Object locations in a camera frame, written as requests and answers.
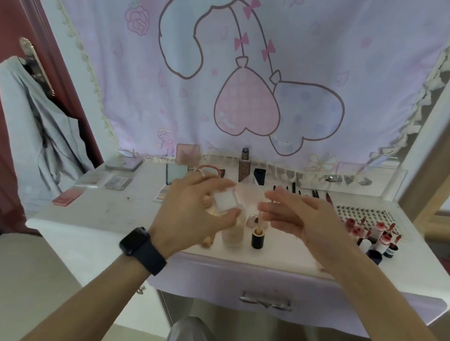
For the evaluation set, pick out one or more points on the person's right hand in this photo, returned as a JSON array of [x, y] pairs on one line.
[[314, 226]]

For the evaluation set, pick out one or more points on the person's left hand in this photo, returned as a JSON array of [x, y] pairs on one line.
[[182, 219]]

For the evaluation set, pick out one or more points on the red makeup pencil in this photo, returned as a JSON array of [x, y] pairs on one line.
[[328, 196]]

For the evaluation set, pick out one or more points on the short black makeup pencil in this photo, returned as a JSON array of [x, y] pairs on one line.
[[314, 193]]

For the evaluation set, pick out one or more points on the long black makeup pencil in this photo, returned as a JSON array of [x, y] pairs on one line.
[[293, 187]]

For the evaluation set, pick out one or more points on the beige tube black cap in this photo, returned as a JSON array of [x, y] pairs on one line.
[[357, 234]]

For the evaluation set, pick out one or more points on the small grey square palette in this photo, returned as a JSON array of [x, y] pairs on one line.
[[176, 174]]

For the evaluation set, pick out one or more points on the clear square palette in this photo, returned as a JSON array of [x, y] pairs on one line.
[[226, 201]]

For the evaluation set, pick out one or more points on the foundation bottle black cap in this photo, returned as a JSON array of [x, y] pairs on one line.
[[233, 235]]

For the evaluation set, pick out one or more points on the black cap beige wand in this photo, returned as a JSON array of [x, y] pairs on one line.
[[258, 241]]

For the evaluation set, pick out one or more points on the pink rounded compact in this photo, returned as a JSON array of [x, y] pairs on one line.
[[215, 169]]

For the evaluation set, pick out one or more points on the clear dome bottle cap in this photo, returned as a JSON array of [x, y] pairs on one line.
[[251, 219]]

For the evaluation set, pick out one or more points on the false eyelash tray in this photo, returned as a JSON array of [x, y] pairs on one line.
[[376, 217]]

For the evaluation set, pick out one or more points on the brown blush palette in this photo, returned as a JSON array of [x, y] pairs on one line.
[[187, 154]]

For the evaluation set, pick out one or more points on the navy cosmetic tube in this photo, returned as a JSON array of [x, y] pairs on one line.
[[373, 258]]

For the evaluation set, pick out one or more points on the purple drawer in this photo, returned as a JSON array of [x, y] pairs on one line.
[[208, 283]]

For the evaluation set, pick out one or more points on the black square bottle cap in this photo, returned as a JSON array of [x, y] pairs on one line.
[[259, 177]]

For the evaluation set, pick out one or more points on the small pale tube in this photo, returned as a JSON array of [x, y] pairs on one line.
[[386, 240]]

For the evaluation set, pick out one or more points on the silver square palette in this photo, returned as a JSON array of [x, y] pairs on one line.
[[118, 183]]

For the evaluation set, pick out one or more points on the dark square foundation bottle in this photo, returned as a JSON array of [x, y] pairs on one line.
[[244, 170]]

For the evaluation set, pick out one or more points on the large grey square palette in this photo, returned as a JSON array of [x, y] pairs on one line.
[[123, 164]]

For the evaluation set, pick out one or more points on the pink blush compact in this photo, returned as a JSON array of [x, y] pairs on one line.
[[68, 197]]

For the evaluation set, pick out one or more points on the person's left forearm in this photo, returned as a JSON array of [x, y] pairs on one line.
[[90, 305]]

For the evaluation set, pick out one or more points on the person's right forearm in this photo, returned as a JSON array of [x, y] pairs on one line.
[[392, 313]]

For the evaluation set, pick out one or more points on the white dressing table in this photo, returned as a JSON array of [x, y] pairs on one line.
[[109, 213]]

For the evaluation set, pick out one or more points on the black smartwatch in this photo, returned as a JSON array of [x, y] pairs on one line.
[[143, 251]]

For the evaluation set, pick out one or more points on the silver oval metal fitting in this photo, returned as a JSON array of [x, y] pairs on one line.
[[332, 178], [362, 181]]

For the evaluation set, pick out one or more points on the pink cartoon cloth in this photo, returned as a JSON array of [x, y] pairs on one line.
[[120, 71]]

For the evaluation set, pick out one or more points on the white hanging garment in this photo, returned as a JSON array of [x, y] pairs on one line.
[[21, 140]]

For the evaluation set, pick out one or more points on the dark red wooden door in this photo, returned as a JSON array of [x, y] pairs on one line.
[[2, 81]]

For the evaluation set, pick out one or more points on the wooden bed frame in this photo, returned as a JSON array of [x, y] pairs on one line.
[[443, 162]]

